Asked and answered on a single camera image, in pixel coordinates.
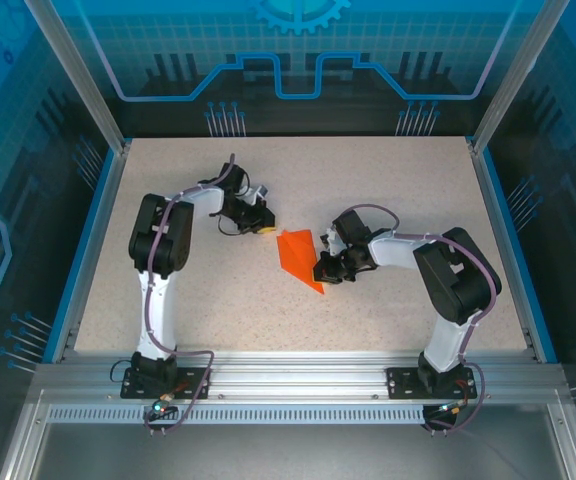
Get orange paper sheet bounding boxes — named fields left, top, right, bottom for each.
left=276, top=228, right=328, bottom=296

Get grey metal sheet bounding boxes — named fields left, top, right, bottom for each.
left=32, top=423, right=569, bottom=480

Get aluminium mounting beam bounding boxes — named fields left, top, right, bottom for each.
left=32, top=349, right=567, bottom=407

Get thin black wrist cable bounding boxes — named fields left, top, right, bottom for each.
left=210, top=212, right=244, bottom=237

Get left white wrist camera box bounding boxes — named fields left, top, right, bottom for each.
left=241, top=184, right=272, bottom=207

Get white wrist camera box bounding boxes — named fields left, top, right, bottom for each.
left=320, top=227, right=345, bottom=256
left=241, top=184, right=272, bottom=207

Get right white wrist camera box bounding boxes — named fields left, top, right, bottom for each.
left=320, top=227, right=345, bottom=256

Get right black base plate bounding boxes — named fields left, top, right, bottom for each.
left=386, top=366, right=479, bottom=401

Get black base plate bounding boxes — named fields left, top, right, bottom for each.
left=120, top=366, right=213, bottom=401
left=386, top=366, right=479, bottom=401

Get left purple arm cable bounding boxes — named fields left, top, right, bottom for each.
left=140, top=153, right=237, bottom=435

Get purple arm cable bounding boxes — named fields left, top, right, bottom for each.
left=342, top=203, right=500, bottom=436
left=140, top=153, right=237, bottom=435

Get left aluminium side rail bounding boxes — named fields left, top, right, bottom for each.
left=42, top=144, right=132, bottom=364

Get aluminium side rail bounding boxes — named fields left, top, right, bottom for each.
left=470, top=149, right=559, bottom=364
left=42, top=144, right=132, bottom=364

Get slotted grey cable duct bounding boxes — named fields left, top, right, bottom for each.
left=45, top=405, right=432, bottom=426

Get right aluminium side rail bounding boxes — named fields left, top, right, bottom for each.
left=470, top=149, right=559, bottom=364

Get cable connector with orange tag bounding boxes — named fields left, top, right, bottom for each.
left=432, top=399, right=471, bottom=417

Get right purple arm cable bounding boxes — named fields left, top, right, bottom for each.
left=342, top=203, right=500, bottom=436

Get thin black base cable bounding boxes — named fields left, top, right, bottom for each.
left=111, top=355, right=137, bottom=386

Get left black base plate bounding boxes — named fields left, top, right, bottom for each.
left=120, top=366, right=213, bottom=401

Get cable connector with green light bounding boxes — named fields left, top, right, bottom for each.
left=148, top=392, right=178, bottom=420

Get left aluminium frame post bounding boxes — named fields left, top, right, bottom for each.
left=22, top=0, right=134, bottom=154

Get aluminium frame post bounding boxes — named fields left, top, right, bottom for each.
left=467, top=0, right=572, bottom=155
left=22, top=0, right=134, bottom=154

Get right aluminium frame post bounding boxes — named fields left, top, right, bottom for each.
left=467, top=0, right=572, bottom=155

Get aluminium lower frame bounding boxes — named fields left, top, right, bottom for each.
left=0, top=388, right=576, bottom=480

